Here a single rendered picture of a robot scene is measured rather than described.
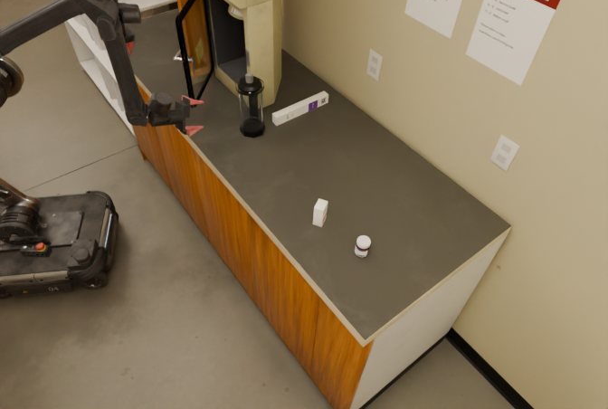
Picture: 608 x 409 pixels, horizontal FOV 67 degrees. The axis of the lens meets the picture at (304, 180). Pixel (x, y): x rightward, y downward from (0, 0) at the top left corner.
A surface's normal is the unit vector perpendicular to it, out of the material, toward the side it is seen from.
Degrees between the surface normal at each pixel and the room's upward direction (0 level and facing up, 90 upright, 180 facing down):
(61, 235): 0
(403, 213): 0
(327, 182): 0
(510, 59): 90
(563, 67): 90
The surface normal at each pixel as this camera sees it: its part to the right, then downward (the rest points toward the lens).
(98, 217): 0.04, -0.68
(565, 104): -0.79, 0.43
